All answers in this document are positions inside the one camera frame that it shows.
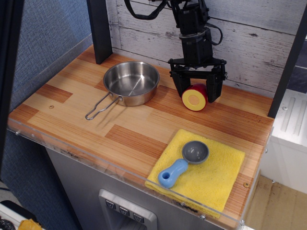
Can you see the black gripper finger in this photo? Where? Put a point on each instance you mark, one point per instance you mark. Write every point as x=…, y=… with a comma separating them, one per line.
x=181, y=81
x=214, y=84

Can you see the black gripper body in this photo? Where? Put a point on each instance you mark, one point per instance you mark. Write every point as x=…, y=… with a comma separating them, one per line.
x=198, y=61

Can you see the red yellow toy fruit half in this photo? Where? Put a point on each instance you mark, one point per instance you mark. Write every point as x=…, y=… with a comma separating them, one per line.
x=195, y=97

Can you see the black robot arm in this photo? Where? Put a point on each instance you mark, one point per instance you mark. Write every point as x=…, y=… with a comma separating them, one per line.
x=192, y=20

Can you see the stainless steel pot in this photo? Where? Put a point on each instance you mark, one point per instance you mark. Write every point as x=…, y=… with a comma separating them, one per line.
x=130, y=83

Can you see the yellow black object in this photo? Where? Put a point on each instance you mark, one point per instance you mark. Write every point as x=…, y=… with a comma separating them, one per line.
x=15, y=217

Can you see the grey blue toy scoop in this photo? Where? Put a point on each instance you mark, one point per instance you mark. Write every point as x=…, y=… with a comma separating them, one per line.
x=193, y=152

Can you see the yellow cloth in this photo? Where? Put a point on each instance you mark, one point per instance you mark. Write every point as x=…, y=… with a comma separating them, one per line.
x=204, y=187

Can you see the white ribbed sink unit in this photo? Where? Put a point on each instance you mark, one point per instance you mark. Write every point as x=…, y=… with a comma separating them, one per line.
x=285, y=157

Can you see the grey toy cabinet front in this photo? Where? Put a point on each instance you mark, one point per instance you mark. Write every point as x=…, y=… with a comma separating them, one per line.
x=83, y=183

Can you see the silver button panel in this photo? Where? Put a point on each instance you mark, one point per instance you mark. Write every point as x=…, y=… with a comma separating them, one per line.
x=124, y=210

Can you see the black right post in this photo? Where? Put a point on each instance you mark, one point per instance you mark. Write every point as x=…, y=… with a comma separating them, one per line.
x=290, y=65

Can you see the black post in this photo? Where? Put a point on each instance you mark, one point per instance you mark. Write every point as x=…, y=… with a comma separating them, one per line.
x=99, y=23
x=290, y=65

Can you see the black left post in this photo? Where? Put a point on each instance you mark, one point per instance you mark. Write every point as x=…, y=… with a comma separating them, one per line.
x=99, y=23

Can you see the clear acrylic guard rail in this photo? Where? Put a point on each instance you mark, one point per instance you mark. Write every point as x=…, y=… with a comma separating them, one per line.
x=60, y=84

